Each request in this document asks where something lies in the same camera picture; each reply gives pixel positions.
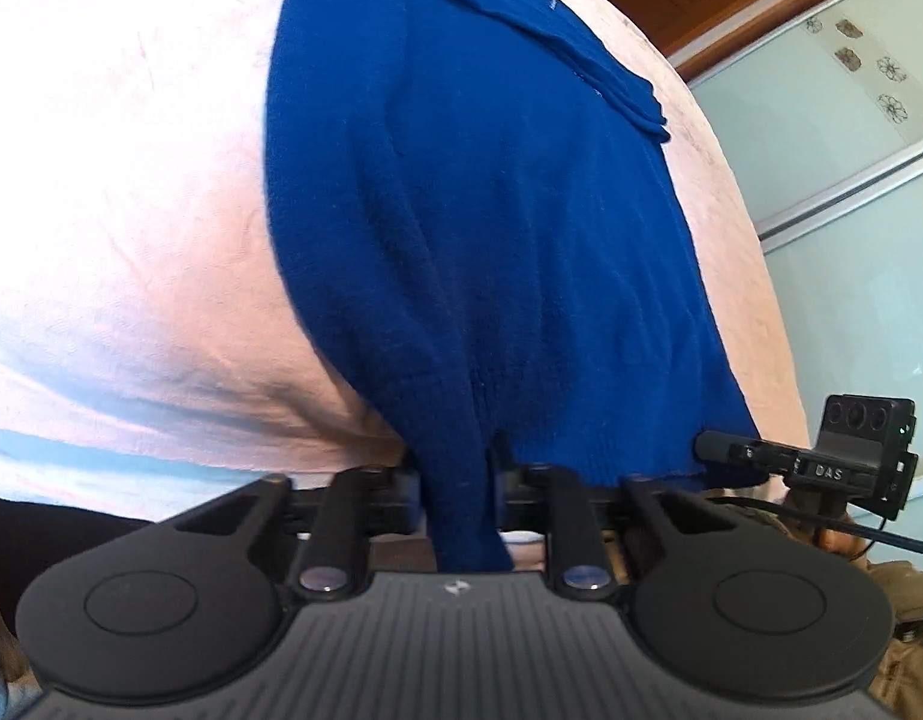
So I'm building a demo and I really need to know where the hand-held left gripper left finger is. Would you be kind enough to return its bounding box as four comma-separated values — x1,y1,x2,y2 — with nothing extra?
165,467,426,602

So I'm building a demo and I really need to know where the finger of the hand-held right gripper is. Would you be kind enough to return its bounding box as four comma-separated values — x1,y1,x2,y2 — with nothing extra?
693,430,803,475

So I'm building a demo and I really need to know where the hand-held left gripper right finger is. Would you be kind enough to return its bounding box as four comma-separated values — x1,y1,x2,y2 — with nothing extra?
497,465,741,602

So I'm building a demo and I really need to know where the blue beaded sweater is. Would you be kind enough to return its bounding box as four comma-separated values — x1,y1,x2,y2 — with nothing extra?
264,0,762,575

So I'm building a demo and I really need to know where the person's khaki clothing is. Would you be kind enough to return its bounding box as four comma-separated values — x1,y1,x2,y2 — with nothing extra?
731,499,923,720

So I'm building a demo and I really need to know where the glass sliding wardrobe door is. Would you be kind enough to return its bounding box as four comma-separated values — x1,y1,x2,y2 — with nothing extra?
667,0,923,563

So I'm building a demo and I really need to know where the light blue bed sheet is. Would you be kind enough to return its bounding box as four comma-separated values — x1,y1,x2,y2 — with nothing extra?
0,424,402,500

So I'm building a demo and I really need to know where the pink blanket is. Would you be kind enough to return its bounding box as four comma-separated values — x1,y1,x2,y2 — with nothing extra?
0,0,807,511

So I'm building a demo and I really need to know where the black cable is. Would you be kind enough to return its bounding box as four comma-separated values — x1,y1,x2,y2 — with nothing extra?
705,493,923,560

